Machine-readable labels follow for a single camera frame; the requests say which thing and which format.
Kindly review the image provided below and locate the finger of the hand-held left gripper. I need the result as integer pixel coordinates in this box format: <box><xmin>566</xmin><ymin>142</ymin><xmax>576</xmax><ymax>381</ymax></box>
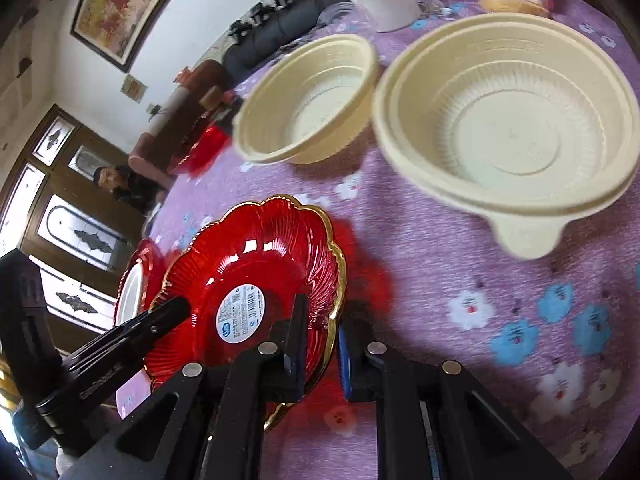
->
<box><xmin>35</xmin><ymin>297</ymin><xmax>193</xmax><ymax>433</ymax></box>

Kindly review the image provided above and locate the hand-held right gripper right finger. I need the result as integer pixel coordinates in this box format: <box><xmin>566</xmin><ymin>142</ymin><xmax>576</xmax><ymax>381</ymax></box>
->
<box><xmin>337</xmin><ymin>300</ymin><xmax>576</xmax><ymax>480</ymax></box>

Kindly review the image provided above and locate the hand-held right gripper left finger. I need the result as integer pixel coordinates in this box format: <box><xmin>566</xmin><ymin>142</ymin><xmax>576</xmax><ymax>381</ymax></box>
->
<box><xmin>60</xmin><ymin>294</ymin><xmax>311</xmax><ymax>480</ymax></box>

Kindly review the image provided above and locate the red gold-rimmed plate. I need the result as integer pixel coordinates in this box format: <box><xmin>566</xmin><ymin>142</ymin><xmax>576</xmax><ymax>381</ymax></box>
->
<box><xmin>142</xmin><ymin>195</ymin><xmax>348</xmax><ymax>433</ymax></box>
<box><xmin>114</xmin><ymin>237</ymin><xmax>168</xmax><ymax>331</ymax></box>

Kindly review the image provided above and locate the cream plastic bowl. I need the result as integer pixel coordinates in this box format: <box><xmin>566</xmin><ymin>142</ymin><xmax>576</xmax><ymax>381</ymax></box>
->
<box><xmin>372</xmin><ymin>12</ymin><xmax>640</xmax><ymax>261</ymax></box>
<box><xmin>232</xmin><ymin>33</ymin><xmax>379</xmax><ymax>166</ymax></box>

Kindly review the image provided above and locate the wooden glass-panel door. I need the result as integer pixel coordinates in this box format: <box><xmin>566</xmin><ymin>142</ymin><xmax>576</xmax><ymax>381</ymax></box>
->
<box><xmin>0</xmin><ymin>105</ymin><xmax>151</xmax><ymax>356</ymax></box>

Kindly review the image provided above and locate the red glass bowl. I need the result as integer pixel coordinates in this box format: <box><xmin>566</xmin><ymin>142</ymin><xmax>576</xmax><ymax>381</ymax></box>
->
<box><xmin>167</xmin><ymin>115</ymin><xmax>236</xmax><ymax>177</ymax></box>

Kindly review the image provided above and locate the brown leather sofa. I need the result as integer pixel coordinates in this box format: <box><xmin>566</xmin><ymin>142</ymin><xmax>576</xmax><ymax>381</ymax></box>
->
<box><xmin>127</xmin><ymin>59</ymin><xmax>236</xmax><ymax>191</ymax></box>

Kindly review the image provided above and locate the black leather sofa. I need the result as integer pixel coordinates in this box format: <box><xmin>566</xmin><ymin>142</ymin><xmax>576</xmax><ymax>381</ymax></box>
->
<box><xmin>222</xmin><ymin>0</ymin><xmax>351</xmax><ymax>86</ymax></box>

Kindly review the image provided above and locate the small framed wall picture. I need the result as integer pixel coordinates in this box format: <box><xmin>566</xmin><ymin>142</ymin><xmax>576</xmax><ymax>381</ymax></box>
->
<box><xmin>121</xmin><ymin>74</ymin><xmax>147</xmax><ymax>103</ymax></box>

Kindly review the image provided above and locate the framed wall painting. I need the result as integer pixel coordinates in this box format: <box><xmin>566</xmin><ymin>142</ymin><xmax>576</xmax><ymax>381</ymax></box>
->
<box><xmin>70</xmin><ymin>0</ymin><xmax>201</xmax><ymax>73</ymax></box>

